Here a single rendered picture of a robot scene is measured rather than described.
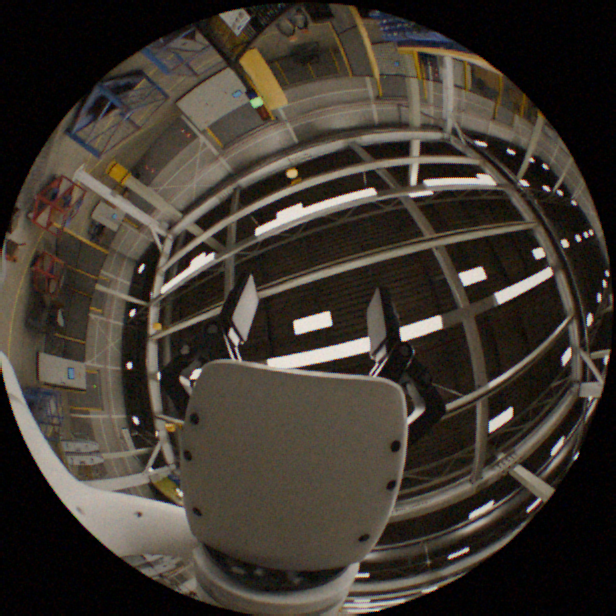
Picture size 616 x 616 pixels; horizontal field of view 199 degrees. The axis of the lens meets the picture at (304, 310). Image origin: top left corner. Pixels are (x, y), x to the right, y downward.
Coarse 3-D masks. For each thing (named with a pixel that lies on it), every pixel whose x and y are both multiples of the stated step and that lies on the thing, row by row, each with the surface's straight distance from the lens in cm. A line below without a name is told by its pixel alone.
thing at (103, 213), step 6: (102, 204) 1174; (96, 210) 1142; (102, 210) 1151; (108, 210) 1160; (114, 210) 1172; (96, 216) 1151; (102, 216) 1130; (108, 216) 1138; (114, 216) 1146; (120, 216) 1162; (102, 222) 1159; (108, 222) 1137; (114, 222) 1128; (120, 222) 1142; (114, 228) 1149
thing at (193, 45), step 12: (168, 36) 332; (180, 36) 271; (192, 36) 339; (144, 48) 287; (156, 48) 336; (168, 48) 294; (180, 48) 317; (192, 48) 343; (204, 48) 255; (156, 60) 272; (168, 60) 315; (180, 60) 377; (168, 72) 261; (192, 72) 371; (204, 72) 368
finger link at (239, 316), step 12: (240, 276) 12; (240, 288) 11; (252, 288) 13; (228, 300) 11; (240, 300) 11; (252, 300) 13; (228, 312) 10; (240, 312) 11; (252, 312) 13; (228, 324) 11; (240, 324) 11; (228, 336) 11; (240, 336) 12; (180, 348) 12; (192, 348) 11; (204, 348) 11; (192, 360) 11; (204, 360) 12
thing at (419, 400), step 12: (408, 384) 11; (420, 396) 11; (432, 396) 11; (420, 408) 11; (432, 408) 11; (444, 408) 12; (408, 420) 11; (420, 420) 11; (432, 420) 11; (408, 432) 10; (420, 432) 11; (408, 444) 10
